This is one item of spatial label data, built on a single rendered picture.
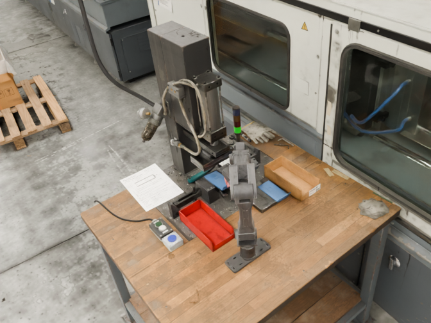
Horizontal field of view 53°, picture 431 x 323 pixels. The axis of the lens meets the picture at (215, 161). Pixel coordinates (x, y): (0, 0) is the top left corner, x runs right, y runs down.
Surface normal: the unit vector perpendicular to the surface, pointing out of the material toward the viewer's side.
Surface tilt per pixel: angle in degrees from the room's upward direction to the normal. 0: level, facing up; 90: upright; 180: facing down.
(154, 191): 1
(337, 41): 90
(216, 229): 0
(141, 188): 1
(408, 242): 33
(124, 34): 90
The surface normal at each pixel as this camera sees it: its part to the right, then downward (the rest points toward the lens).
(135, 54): 0.55, 0.47
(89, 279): -0.09, -0.78
